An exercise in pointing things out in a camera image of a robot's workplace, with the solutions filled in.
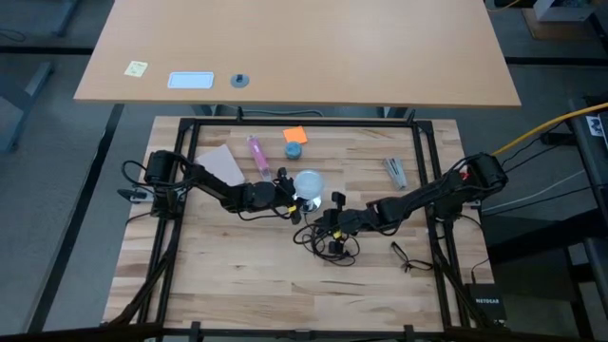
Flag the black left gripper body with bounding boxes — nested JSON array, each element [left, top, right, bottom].
[[274, 176, 296, 214]]

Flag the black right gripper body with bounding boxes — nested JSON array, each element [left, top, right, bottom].
[[321, 207, 371, 237]]

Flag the chrome lamp socket base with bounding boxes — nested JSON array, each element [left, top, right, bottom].
[[296, 192, 323, 214]]

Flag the white lightbulb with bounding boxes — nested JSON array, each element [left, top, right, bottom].
[[293, 169, 326, 203]]

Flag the blue tape roll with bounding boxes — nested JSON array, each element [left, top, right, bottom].
[[283, 141, 304, 161]]

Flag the orange sticky note pad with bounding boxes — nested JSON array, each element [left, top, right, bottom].
[[282, 125, 309, 145]]

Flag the black eyeglasses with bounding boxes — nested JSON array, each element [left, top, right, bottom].
[[389, 240, 434, 274]]

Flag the light brown wooden desk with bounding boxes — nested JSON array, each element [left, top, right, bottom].
[[73, 0, 523, 109]]

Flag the white rectangular card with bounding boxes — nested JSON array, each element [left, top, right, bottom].
[[166, 71, 216, 90]]

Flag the yellow sticky note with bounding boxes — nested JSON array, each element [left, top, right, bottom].
[[123, 60, 149, 78]]

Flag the black power adapter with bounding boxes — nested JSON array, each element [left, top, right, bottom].
[[540, 132, 577, 146]]

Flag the brown board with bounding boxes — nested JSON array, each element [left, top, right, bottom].
[[521, 7, 598, 42]]

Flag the white printed card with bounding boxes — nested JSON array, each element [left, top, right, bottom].
[[586, 115, 605, 139]]

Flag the grey table leg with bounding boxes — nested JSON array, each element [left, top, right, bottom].
[[0, 60, 56, 154]]

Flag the grey box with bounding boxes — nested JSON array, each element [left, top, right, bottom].
[[532, 0, 598, 23]]

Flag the black lamp power cord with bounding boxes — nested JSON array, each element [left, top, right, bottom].
[[293, 220, 362, 267]]

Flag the black aluminium table frame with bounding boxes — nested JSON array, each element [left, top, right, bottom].
[[102, 116, 509, 342]]

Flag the black Netgear network switch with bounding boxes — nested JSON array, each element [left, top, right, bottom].
[[464, 283, 508, 322]]

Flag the white cable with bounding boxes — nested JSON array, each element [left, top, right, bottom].
[[479, 168, 588, 215]]

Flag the yellow cable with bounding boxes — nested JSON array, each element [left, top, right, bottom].
[[491, 102, 608, 158]]

